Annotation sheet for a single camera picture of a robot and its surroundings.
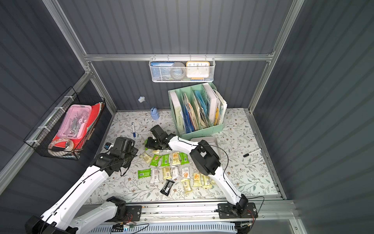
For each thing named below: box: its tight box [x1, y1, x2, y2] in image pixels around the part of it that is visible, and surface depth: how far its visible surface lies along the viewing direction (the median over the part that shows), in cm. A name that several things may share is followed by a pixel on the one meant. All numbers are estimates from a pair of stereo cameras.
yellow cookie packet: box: [172, 151, 181, 166], surface depth 93 cm
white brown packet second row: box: [150, 168, 159, 184], surface depth 87 cm
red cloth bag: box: [51, 102, 103, 149], surface depth 71 cm
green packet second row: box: [137, 168, 152, 179], surface depth 88 cm
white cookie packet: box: [182, 166, 190, 179], surface depth 88 cm
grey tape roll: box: [169, 61, 186, 81], surface depth 89 cm
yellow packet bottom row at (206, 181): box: [200, 174, 213, 188], surface depth 84 cm
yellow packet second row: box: [162, 166, 172, 180], surface depth 88 cm
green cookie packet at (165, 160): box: [160, 154, 170, 167], surface depth 93 cm
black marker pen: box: [243, 147, 263, 158], surface depth 97 cm
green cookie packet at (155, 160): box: [149, 154, 163, 167], surface depth 93 cm
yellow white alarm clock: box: [186, 60, 211, 80], surface depth 91 cm
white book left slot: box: [169, 90, 185, 134], surface depth 93 cm
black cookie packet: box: [159, 179, 175, 197], surface depth 82 cm
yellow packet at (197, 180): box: [193, 172, 203, 187], surface depth 85 cm
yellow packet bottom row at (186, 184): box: [180, 178, 192, 193], surface depth 83 cm
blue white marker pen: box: [131, 121, 137, 138], surface depth 108 cm
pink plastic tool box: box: [56, 104, 93, 140], surface depth 74 cm
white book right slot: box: [203, 82, 219, 124], surface depth 98 cm
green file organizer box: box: [168, 82, 225, 141], surface depth 98 cm
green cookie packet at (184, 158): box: [178, 152, 190, 166], surface depth 93 cm
